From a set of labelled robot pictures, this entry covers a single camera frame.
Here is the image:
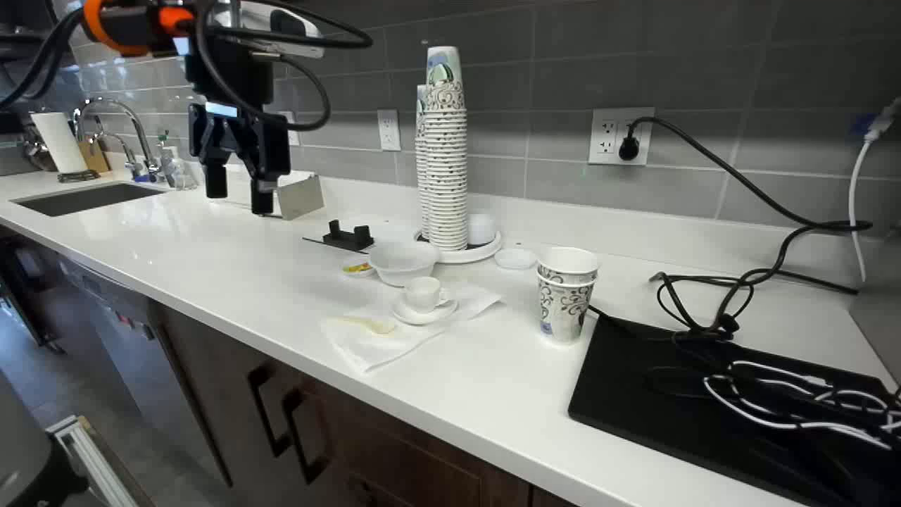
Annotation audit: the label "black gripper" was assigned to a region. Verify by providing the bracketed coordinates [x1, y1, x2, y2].
[189, 97, 296, 217]

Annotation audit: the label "patterned paper coffee cups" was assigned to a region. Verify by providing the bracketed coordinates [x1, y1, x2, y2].
[534, 245, 602, 345]

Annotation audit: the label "steel napkin dispenser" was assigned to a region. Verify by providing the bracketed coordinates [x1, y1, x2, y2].
[272, 169, 327, 221]

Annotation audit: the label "clear soap bottle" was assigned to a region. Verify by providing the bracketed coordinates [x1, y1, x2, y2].
[155, 127, 200, 190]

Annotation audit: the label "black clip object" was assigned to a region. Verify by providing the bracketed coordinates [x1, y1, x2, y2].
[320, 217, 376, 254]

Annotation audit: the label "dark kitchen sink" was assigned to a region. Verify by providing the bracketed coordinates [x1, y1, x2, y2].
[10, 179, 165, 219]

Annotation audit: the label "white bowl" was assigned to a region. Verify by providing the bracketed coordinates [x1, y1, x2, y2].
[364, 235, 441, 290]

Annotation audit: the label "white board by sink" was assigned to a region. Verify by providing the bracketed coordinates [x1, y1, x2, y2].
[27, 106, 92, 178]

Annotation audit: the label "short paper cup stack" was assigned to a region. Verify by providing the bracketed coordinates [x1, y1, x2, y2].
[413, 78, 469, 254]

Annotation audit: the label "white paper napkin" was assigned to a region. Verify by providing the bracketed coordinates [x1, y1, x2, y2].
[317, 278, 503, 373]

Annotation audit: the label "small white cup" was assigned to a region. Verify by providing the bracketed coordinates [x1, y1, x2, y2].
[400, 273, 445, 312]

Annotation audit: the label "white saucer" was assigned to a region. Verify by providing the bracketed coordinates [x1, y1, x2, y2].
[388, 292, 462, 328]

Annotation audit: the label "white round plate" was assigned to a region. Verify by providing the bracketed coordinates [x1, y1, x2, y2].
[426, 226, 507, 268]

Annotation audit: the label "white outlet with plug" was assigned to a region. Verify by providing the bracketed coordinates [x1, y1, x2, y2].
[586, 103, 659, 169]

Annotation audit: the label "black mat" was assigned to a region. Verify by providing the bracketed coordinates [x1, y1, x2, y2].
[565, 309, 901, 507]

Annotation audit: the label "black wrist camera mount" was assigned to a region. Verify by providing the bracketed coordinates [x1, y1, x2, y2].
[181, 33, 279, 106]

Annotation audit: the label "white wall outlet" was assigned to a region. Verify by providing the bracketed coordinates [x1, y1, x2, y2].
[374, 106, 405, 154]

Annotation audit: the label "black cabinet handle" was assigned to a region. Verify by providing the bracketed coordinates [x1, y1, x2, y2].
[279, 386, 336, 486]
[246, 358, 296, 462]

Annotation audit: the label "aluminium frame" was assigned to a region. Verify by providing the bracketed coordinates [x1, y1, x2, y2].
[41, 412, 141, 507]

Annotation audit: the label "black power cable with plug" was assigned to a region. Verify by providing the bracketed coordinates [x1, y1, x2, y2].
[616, 112, 875, 337]

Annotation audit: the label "white coiled cable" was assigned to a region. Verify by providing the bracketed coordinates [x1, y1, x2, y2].
[702, 358, 901, 455]

